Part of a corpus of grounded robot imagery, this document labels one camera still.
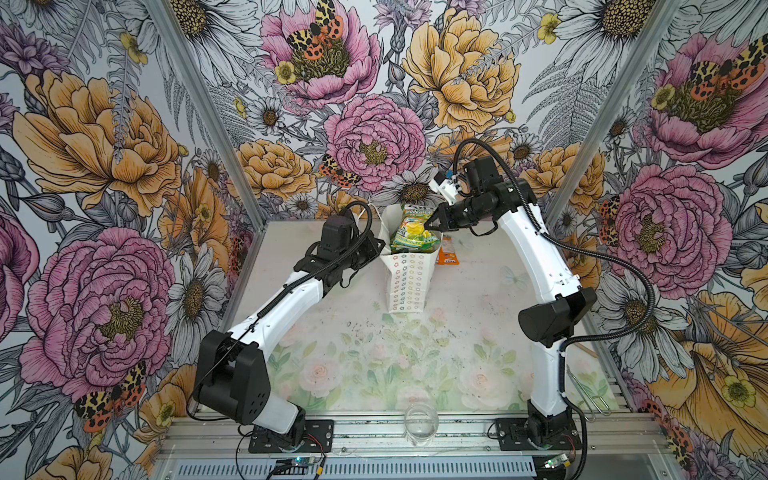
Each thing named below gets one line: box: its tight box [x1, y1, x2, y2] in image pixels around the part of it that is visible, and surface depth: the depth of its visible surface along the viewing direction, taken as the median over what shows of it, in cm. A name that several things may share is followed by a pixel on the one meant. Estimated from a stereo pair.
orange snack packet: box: [435, 234, 461, 266], surface depth 111 cm
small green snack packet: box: [390, 204, 442, 254], surface depth 81 cm
